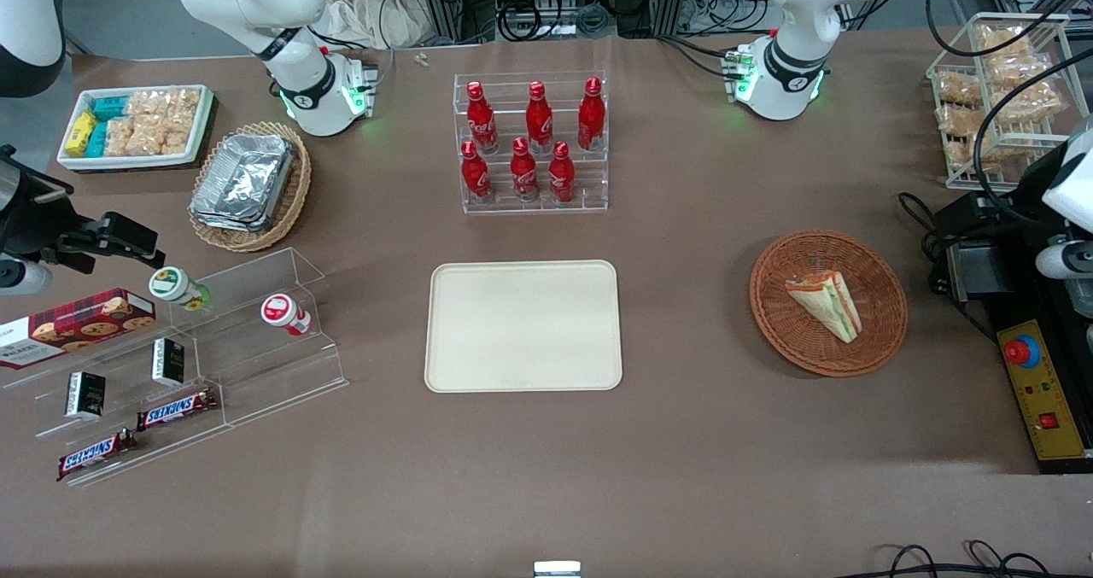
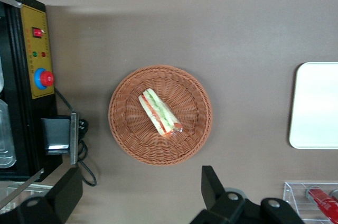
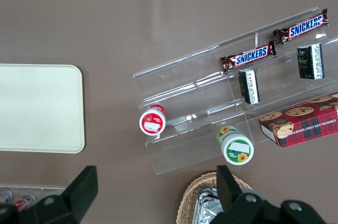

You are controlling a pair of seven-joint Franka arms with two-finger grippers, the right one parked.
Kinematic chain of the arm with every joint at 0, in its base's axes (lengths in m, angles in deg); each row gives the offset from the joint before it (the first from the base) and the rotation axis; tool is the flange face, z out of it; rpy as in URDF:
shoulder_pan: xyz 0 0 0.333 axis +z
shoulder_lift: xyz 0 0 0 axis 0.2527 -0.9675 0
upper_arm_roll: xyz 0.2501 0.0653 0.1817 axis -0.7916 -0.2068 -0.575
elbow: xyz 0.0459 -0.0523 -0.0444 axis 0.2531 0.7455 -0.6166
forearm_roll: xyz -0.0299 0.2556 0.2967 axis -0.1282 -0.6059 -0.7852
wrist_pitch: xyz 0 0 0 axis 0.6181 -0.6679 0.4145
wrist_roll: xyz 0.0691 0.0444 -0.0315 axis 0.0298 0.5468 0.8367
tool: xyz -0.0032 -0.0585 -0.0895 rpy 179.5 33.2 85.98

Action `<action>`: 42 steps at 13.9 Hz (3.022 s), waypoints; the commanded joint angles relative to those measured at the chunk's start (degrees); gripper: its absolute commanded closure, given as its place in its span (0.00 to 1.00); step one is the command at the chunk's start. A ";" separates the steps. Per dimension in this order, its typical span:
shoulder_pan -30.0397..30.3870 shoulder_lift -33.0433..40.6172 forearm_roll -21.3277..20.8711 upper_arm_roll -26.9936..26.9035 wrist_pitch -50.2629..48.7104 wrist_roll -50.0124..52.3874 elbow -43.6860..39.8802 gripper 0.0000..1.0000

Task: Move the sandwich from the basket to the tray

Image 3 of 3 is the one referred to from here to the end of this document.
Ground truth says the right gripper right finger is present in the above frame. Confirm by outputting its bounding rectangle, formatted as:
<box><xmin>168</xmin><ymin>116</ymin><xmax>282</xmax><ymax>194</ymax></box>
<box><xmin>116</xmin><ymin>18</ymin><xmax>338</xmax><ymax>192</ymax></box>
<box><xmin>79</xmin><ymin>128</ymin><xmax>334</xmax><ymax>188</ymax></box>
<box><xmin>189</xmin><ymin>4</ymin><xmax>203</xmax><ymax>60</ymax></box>
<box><xmin>208</xmin><ymin>164</ymin><xmax>335</xmax><ymax>224</ymax></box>

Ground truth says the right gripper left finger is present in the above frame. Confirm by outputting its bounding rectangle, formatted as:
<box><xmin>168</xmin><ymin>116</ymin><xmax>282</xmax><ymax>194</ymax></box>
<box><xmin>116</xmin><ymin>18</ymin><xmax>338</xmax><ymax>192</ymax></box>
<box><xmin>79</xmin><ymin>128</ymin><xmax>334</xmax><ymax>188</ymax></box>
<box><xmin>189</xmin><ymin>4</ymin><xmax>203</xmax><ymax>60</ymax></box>
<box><xmin>0</xmin><ymin>165</ymin><xmax>99</xmax><ymax>224</ymax></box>

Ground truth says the light oval wicker basket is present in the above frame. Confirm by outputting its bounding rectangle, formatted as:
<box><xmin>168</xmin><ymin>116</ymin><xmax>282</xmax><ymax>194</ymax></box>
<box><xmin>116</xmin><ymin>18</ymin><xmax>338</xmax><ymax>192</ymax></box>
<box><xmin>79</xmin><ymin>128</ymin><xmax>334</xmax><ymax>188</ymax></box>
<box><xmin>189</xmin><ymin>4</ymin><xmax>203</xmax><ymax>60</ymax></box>
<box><xmin>175</xmin><ymin>171</ymin><xmax>254</xmax><ymax>224</ymax></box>

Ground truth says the cream plastic tray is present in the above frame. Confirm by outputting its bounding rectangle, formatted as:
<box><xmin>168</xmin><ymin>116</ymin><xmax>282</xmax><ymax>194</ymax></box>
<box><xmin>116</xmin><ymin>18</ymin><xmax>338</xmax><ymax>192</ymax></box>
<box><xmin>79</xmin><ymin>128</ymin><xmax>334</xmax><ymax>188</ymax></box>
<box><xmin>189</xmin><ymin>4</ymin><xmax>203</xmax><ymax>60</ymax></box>
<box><xmin>0</xmin><ymin>64</ymin><xmax>86</xmax><ymax>154</ymax></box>

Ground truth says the clear acrylic bottle rack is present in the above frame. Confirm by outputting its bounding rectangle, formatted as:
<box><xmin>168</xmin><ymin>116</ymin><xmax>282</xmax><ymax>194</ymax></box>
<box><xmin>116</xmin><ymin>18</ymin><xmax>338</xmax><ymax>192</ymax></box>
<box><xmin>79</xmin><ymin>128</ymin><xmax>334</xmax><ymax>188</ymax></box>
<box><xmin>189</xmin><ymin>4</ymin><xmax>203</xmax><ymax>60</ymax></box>
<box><xmin>0</xmin><ymin>183</ymin><xmax>68</xmax><ymax>209</ymax></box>

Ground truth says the red cola bottle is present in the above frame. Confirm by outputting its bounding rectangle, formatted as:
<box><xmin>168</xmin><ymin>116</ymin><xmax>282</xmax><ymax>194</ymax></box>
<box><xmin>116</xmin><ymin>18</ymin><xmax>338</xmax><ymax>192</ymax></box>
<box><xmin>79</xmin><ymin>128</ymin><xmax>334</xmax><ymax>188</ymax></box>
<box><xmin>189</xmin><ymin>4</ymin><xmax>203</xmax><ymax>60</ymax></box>
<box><xmin>14</xmin><ymin>193</ymin><xmax>37</xmax><ymax>212</ymax></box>
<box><xmin>0</xmin><ymin>189</ymin><xmax>14</xmax><ymax>207</ymax></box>

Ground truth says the aluminium foil container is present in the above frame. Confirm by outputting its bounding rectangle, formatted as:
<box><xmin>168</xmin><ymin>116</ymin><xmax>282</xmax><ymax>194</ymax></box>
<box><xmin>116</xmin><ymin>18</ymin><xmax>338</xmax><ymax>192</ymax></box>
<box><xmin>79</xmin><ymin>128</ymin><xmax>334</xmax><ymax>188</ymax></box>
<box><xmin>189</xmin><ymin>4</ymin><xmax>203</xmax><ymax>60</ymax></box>
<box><xmin>192</xmin><ymin>186</ymin><xmax>226</xmax><ymax>224</ymax></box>

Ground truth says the green lid snack cup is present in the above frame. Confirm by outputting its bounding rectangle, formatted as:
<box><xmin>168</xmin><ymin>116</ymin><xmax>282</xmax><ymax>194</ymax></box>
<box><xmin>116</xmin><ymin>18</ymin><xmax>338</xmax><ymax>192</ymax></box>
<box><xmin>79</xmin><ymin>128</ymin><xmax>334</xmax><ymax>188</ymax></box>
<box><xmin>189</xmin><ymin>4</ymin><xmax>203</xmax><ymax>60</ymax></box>
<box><xmin>216</xmin><ymin>125</ymin><xmax>255</xmax><ymax>166</ymax></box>

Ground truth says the red tartan cookie box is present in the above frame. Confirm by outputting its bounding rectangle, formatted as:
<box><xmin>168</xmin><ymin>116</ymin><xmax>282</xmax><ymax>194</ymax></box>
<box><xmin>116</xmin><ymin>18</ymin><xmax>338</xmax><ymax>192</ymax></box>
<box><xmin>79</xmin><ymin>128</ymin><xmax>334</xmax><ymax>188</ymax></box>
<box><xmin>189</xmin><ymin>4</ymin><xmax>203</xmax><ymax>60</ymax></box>
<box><xmin>258</xmin><ymin>92</ymin><xmax>338</xmax><ymax>149</ymax></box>

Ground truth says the red lid snack cup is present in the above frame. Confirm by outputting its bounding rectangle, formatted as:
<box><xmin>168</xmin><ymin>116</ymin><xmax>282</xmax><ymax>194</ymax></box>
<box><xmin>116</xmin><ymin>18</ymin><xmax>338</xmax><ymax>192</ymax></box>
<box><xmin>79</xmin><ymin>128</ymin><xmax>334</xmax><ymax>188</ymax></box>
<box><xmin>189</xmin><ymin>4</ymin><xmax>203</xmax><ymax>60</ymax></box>
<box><xmin>138</xmin><ymin>104</ymin><xmax>167</xmax><ymax>137</ymax></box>

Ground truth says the small black white box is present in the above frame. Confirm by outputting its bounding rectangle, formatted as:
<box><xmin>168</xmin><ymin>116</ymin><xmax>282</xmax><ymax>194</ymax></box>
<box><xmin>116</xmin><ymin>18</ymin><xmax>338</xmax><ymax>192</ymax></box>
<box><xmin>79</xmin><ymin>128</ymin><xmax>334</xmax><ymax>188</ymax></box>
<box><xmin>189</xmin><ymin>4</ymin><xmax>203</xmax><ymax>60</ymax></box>
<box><xmin>296</xmin><ymin>43</ymin><xmax>325</xmax><ymax>80</ymax></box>
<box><xmin>238</xmin><ymin>69</ymin><xmax>261</xmax><ymax>105</ymax></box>

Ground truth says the clear acrylic stepped shelf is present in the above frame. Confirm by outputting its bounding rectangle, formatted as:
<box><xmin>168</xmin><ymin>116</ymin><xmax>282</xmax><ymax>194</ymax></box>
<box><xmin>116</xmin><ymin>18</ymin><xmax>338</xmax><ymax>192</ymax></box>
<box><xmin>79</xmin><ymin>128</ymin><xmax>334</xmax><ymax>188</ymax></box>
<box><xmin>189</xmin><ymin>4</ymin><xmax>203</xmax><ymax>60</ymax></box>
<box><xmin>133</xmin><ymin>6</ymin><xmax>338</xmax><ymax>176</ymax></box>

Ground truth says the Snickers chocolate bar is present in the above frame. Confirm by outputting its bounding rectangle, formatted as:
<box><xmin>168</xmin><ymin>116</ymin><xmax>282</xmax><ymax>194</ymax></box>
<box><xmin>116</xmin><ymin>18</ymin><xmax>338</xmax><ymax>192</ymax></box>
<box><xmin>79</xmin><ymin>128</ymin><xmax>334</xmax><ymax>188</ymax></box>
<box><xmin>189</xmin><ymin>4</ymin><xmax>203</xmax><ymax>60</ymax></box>
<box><xmin>219</xmin><ymin>40</ymin><xmax>277</xmax><ymax>74</ymax></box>
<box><xmin>271</xmin><ymin>7</ymin><xmax>330</xmax><ymax>45</ymax></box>

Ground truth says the brown table cover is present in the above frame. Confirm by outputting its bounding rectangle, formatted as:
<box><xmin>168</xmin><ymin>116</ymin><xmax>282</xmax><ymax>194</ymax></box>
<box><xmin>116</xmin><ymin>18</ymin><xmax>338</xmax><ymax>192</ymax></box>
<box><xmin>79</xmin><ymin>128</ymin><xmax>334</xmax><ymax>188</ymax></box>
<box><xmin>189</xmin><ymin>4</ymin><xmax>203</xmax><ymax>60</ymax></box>
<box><xmin>0</xmin><ymin>0</ymin><xmax>338</xmax><ymax>224</ymax></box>

